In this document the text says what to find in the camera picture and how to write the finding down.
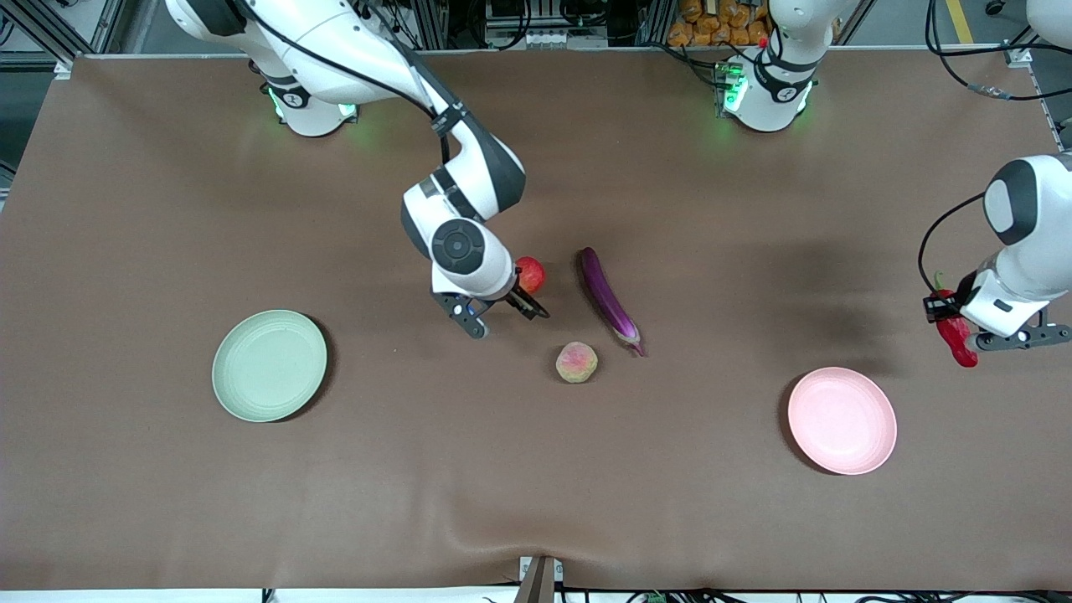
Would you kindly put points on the brown table mat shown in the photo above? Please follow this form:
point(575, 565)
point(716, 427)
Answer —
point(502, 461)

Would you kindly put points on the pink round plate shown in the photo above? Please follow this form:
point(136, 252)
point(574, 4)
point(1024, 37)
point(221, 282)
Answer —
point(842, 420)

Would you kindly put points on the pink yellow peach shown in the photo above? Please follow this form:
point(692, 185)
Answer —
point(576, 363)

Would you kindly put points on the grey electronics box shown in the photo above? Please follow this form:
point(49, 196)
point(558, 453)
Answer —
point(544, 25)

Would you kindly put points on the metal table edge bracket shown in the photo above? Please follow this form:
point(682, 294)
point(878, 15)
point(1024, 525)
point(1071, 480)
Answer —
point(540, 578)

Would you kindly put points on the pale green round plate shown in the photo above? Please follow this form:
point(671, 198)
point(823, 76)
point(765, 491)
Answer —
point(268, 364)

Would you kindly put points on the aluminium frame post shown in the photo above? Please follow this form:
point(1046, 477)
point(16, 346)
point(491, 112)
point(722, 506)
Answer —
point(434, 23)

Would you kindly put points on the long purple eggplant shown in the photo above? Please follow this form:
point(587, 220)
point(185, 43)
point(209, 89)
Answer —
point(607, 301)

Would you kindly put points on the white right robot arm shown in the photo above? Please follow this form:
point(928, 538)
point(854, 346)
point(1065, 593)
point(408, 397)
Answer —
point(469, 251)

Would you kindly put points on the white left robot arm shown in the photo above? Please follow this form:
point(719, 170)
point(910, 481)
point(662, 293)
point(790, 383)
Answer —
point(1030, 234)

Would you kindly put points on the red apple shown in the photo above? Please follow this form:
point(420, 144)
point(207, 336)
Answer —
point(533, 272)

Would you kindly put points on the red chili pepper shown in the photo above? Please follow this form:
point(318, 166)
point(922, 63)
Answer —
point(963, 343)

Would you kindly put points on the bag of orange snacks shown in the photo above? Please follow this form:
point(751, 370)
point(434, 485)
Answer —
point(712, 25)

